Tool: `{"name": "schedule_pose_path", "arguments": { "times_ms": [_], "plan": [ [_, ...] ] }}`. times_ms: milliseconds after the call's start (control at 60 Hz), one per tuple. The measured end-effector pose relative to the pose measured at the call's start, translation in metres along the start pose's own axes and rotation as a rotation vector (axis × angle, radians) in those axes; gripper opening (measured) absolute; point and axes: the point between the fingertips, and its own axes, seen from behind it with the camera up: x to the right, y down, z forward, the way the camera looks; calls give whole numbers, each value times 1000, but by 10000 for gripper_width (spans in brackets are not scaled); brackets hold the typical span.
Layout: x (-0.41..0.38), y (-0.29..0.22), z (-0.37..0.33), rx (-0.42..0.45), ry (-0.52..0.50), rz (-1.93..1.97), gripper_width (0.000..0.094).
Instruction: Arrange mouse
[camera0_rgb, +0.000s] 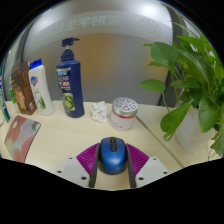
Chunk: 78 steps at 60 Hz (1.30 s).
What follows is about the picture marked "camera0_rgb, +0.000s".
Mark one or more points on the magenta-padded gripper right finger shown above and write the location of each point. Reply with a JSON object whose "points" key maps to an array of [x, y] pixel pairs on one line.
{"points": [[140, 160]]}

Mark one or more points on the green plant in white pot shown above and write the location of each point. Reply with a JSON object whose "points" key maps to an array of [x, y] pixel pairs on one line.
{"points": [[196, 86]]}

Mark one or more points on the dark blue pump bottle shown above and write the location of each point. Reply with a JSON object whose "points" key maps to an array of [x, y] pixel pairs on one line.
{"points": [[70, 86]]}

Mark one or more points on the small round lidded jar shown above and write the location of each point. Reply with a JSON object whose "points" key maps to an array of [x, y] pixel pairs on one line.
{"points": [[124, 113]]}

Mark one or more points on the crumpled white tissue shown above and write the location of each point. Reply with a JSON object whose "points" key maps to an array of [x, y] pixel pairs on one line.
{"points": [[100, 112]]}

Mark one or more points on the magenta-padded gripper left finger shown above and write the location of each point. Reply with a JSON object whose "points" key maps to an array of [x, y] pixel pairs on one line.
{"points": [[86, 160]]}

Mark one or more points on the pastel floral print mouse pad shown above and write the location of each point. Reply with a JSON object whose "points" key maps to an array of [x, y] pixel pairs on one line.
{"points": [[20, 137]]}

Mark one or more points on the brown cardboard snack box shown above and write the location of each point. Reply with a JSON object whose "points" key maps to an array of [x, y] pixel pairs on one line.
{"points": [[24, 88]]}

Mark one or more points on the white green shuttlecock tube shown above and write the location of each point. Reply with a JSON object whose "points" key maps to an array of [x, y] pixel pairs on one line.
{"points": [[4, 106]]}

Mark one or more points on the white bottle with blue cap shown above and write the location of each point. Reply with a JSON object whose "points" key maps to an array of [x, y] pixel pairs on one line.
{"points": [[41, 88]]}

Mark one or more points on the blue and black computer mouse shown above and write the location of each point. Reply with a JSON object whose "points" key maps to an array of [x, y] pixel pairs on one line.
{"points": [[112, 156]]}

